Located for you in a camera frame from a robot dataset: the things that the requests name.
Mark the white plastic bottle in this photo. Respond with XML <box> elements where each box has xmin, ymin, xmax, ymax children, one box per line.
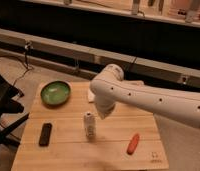
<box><xmin>83</xmin><ymin>112</ymin><xmax>96</xmax><ymax>139</ymax></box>

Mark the orange carrot toy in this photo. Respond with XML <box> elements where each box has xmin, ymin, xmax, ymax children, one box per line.
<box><xmin>127</xmin><ymin>134</ymin><xmax>140</xmax><ymax>155</ymax></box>

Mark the white sponge block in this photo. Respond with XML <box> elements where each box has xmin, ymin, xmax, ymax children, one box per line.
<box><xmin>87</xmin><ymin>89</ymin><xmax>95</xmax><ymax>103</ymax></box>

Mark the black remote control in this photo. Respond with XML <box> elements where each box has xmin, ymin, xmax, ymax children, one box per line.
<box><xmin>39</xmin><ymin>123</ymin><xmax>52</xmax><ymax>146</ymax></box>

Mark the black chair base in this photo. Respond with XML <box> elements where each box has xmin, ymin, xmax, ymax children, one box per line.
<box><xmin>0</xmin><ymin>74</ymin><xmax>29</xmax><ymax>147</ymax></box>

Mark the green bowl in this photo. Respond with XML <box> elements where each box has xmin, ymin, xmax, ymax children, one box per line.
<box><xmin>40</xmin><ymin>81</ymin><xmax>71</xmax><ymax>106</ymax></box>

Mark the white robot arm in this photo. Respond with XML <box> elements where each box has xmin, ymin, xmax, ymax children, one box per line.
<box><xmin>90</xmin><ymin>64</ymin><xmax>200</xmax><ymax>129</ymax></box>

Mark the black floor cable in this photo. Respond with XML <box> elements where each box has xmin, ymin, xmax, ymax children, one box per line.
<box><xmin>0</xmin><ymin>42</ymin><xmax>36</xmax><ymax>88</ymax></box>

